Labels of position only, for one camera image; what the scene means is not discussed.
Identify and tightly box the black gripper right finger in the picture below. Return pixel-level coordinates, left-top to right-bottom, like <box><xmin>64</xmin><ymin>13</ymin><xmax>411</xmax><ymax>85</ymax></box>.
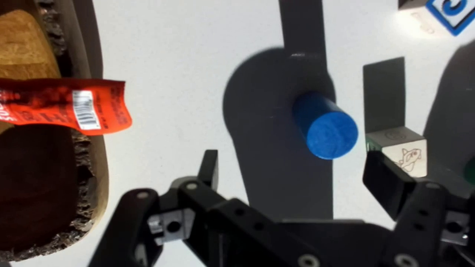
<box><xmin>362</xmin><ymin>151</ymin><xmax>416</xmax><ymax>219</ymax></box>

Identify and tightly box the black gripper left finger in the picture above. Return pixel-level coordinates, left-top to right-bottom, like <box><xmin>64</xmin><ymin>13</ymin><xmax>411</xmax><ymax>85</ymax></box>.
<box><xmin>197</xmin><ymin>149</ymin><xmax>218</xmax><ymax>189</ymax></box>

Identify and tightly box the blue cylinder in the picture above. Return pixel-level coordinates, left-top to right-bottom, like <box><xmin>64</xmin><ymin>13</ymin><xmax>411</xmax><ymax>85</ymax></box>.
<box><xmin>292</xmin><ymin>91</ymin><xmax>359</xmax><ymax>160</ymax></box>

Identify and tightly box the green cylinder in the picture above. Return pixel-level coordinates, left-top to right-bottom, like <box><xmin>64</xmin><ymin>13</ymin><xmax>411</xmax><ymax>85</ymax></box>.
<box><xmin>463</xmin><ymin>157</ymin><xmax>475</xmax><ymax>185</ymax></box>

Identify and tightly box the red snack packet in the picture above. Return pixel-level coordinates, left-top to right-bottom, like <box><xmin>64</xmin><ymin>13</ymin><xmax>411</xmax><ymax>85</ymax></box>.
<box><xmin>0</xmin><ymin>78</ymin><xmax>132</xmax><ymax>136</ymax></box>

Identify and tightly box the large wooden tray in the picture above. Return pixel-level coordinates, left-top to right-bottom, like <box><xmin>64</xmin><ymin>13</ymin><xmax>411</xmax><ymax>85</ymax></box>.
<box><xmin>0</xmin><ymin>0</ymin><xmax>108</xmax><ymax>263</ymax></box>

